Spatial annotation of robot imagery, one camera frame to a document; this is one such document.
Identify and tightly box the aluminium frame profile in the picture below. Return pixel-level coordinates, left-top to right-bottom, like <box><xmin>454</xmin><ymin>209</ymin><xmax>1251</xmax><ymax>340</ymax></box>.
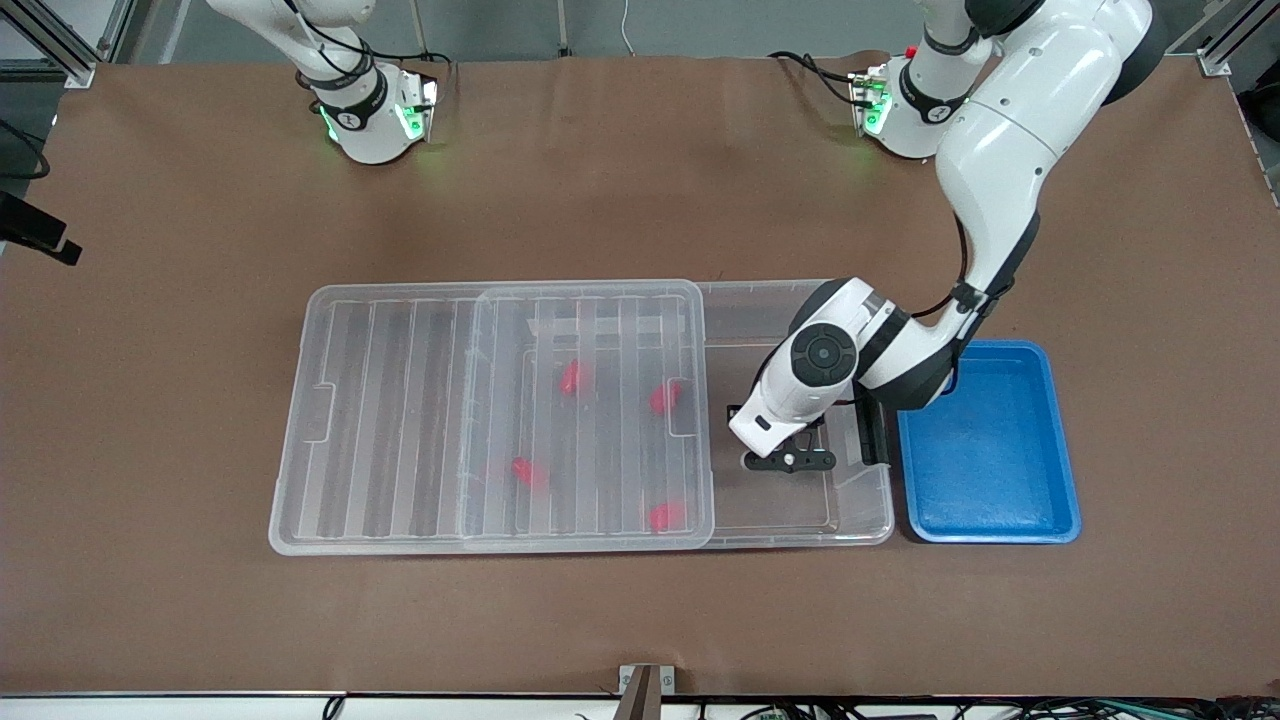
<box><xmin>1165</xmin><ymin>0</ymin><xmax>1280</xmax><ymax>79</ymax></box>
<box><xmin>0</xmin><ymin>0</ymin><xmax>101</xmax><ymax>91</ymax></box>

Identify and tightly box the black clamp mount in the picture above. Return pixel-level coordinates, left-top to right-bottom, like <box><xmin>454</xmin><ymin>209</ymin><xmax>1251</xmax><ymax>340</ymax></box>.
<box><xmin>0</xmin><ymin>190</ymin><xmax>83</xmax><ymax>267</ymax></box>

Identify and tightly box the clear plastic ribbed lid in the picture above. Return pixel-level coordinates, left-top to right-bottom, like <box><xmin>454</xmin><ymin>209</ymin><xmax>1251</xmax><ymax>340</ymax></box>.
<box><xmin>268</xmin><ymin>278</ymin><xmax>717</xmax><ymax>556</ymax></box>

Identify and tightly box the blue plastic tray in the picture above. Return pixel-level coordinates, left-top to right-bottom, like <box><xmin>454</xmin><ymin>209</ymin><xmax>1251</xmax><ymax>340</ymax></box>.
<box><xmin>897</xmin><ymin>339</ymin><xmax>1084</xmax><ymax>546</ymax></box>

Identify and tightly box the black equipment at table edge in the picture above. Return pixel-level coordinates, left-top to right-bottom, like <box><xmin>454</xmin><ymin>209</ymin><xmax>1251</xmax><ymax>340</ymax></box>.
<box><xmin>1238</xmin><ymin>85</ymin><xmax>1280</xmax><ymax>206</ymax></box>

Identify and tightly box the clear plastic storage box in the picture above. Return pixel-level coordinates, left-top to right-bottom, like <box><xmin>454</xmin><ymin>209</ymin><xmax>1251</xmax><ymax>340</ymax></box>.
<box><xmin>460</xmin><ymin>278</ymin><xmax>896</xmax><ymax>549</ymax></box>

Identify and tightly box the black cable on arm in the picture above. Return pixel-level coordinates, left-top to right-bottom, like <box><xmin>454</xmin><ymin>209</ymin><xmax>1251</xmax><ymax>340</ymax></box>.
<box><xmin>905</xmin><ymin>212</ymin><xmax>1001</xmax><ymax>321</ymax></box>

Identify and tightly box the metal bracket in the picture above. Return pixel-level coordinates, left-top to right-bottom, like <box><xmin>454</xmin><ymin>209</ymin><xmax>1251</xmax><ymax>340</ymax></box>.
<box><xmin>617</xmin><ymin>663</ymin><xmax>677</xmax><ymax>720</ymax></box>

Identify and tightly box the brown table mat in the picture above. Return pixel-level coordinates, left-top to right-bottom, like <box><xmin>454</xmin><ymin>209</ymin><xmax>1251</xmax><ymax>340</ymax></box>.
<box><xmin>0</xmin><ymin>55</ymin><xmax>1280</xmax><ymax>698</ymax></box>

